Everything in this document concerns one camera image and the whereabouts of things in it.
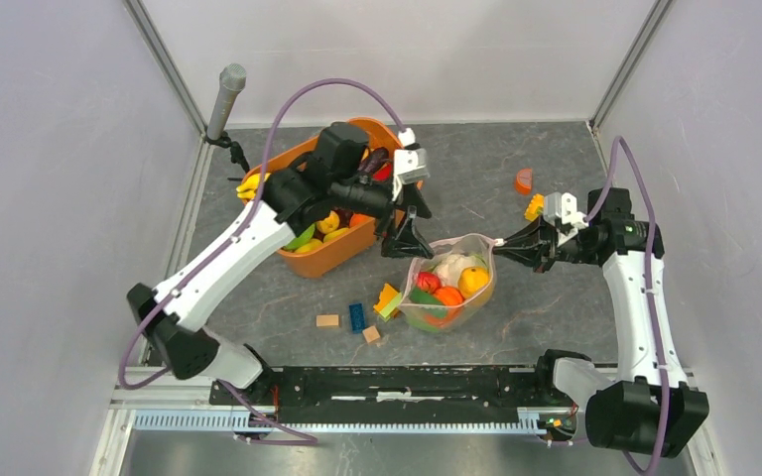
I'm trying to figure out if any green toy starfruit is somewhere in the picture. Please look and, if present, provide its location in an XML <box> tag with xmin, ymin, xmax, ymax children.
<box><xmin>283</xmin><ymin>224</ymin><xmax>317</xmax><ymax>252</ymax></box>

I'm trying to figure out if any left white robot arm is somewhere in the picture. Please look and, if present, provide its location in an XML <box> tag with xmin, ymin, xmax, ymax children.
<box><xmin>127</xmin><ymin>122</ymin><xmax>434</xmax><ymax>405</ymax></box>

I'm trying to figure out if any red toy apple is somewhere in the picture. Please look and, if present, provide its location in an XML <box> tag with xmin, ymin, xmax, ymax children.
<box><xmin>415</xmin><ymin>271</ymin><xmax>443</xmax><ymax>295</ymax></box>

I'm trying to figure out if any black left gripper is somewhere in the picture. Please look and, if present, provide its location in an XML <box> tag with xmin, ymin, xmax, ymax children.
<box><xmin>331</xmin><ymin>173</ymin><xmax>435</xmax><ymax>259</ymax></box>

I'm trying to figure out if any small tan wooden cube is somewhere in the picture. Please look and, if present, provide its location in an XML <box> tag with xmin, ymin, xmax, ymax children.
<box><xmin>362</xmin><ymin>325</ymin><xmax>381</xmax><ymax>344</ymax></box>

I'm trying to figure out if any grey microphone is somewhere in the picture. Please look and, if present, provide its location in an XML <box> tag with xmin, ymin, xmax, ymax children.
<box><xmin>206</xmin><ymin>62</ymin><xmax>247</xmax><ymax>141</ymax></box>

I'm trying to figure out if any green toy cucumber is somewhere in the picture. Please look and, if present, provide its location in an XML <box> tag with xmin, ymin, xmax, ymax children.
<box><xmin>408</xmin><ymin>288</ymin><xmax>448</xmax><ymax>321</ymax></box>

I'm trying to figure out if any orange plastic tub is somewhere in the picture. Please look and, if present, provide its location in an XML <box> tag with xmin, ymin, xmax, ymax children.
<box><xmin>246</xmin><ymin>118</ymin><xmax>406</xmax><ymax>278</ymax></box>

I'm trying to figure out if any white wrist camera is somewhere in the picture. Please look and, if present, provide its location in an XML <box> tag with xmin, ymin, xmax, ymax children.
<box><xmin>393</xmin><ymin>148</ymin><xmax>430</xmax><ymax>184</ymax></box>
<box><xmin>542</xmin><ymin>192</ymin><xmax>588</xmax><ymax>233</ymax></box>

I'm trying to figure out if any orange semicircle toy block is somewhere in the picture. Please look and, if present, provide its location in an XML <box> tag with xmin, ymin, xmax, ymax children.
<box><xmin>514</xmin><ymin>168</ymin><xmax>533</xmax><ymax>195</ymax></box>

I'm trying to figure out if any tan wooden block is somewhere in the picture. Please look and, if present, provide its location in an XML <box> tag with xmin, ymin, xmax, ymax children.
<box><xmin>316</xmin><ymin>314</ymin><xmax>340</xmax><ymax>328</ymax></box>

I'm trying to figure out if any clear zip top bag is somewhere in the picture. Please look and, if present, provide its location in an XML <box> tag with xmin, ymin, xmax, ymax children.
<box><xmin>398</xmin><ymin>233</ymin><xmax>499</xmax><ymax>332</ymax></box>

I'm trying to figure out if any orange toy pumpkin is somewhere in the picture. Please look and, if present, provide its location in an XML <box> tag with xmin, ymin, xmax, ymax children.
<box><xmin>433</xmin><ymin>286</ymin><xmax>465</xmax><ymax>307</ymax></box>

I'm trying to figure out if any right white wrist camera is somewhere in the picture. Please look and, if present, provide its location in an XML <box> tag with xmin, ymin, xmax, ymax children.
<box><xmin>542</xmin><ymin>192</ymin><xmax>588</xmax><ymax>233</ymax></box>

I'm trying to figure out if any orange green layered toy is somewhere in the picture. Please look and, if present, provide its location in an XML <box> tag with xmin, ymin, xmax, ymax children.
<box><xmin>372</xmin><ymin>284</ymin><xmax>403</xmax><ymax>321</ymax></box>

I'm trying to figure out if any green toy cabbage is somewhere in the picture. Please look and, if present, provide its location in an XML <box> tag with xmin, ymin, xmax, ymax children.
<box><xmin>406</xmin><ymin>315</ymin><xmax>455</xmax><ymax>332</ymax></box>

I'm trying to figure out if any yellow toy waffle block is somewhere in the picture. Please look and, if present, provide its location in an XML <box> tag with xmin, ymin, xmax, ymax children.
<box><xmin>524</xmin><ymin>193</ymin><xmax>545</xmax><ymax>222</ymax></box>

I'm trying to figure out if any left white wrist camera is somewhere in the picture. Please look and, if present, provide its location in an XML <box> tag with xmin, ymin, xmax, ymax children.
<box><xmin>393</xmin><ymin>148</ymin><xmax>430</xmax><ymax>184</ymax></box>

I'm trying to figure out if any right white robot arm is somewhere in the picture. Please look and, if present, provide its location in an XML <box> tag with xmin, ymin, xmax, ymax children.
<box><xmin>494</xmin><ymin>187</ymin><xmax>709</xmax><ymax>458</ymax></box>

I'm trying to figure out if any white toy cauliflower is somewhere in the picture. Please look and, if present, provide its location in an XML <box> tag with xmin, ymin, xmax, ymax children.
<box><xmin>433</xmin><ymin>253</ymin><xmax>487</xmax><ymax>287</ymax></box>

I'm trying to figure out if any yellow toy banana bunch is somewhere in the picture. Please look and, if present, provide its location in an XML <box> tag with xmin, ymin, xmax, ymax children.
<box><xmin>236</xmin><ymin>173</ymin><xmax>271</xmax><ymax>203</ymax></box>

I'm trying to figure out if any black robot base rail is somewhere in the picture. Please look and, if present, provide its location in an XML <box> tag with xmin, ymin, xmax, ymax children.
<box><xmin>240</xmin><ymin>365</ymin><xmax>579</xmax><ymax>425</ymax></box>

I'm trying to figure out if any yellow toy lemon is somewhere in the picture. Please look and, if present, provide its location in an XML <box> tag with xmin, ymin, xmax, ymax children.
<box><xmin>316</xmin><ymin>211</ymin><xmax>341</xmax><ymax>235</ymax></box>

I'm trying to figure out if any purple toy eggplant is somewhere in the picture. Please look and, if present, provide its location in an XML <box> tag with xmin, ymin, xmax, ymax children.
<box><xmin>358</xmin><ymin>147</ymin><xmax>390</xmax><ymax>176</ymax></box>

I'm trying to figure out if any blue toy brick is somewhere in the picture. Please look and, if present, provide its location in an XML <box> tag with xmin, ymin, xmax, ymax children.
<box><xmin>348</xmin><ymin>302</ymin><xmax>367</xmax><ymax>334</ymax></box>

